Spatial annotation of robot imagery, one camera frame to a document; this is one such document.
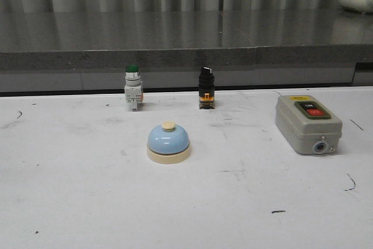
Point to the black rotary selector switch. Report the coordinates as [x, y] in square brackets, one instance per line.
[206, 88]

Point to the grey on-off switch box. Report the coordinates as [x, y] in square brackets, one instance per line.
[308, 126]

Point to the grey stone counter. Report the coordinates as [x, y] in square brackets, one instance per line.
[89, 51]

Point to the blue desk call bell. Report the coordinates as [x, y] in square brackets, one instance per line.
[168, 143]

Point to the green push button switch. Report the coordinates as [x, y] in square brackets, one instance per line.
[133, 87]

